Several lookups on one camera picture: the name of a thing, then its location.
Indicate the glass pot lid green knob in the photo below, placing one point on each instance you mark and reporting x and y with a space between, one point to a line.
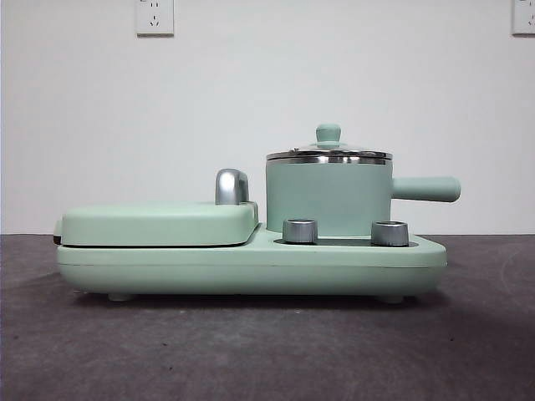
329 133

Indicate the silver control knob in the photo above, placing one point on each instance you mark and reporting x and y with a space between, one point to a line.
299 230
389 233

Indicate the mint green breakfast machine base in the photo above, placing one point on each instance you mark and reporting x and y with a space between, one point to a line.
251 267

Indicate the white wall socket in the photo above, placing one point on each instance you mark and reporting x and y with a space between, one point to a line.
154 18
524 16

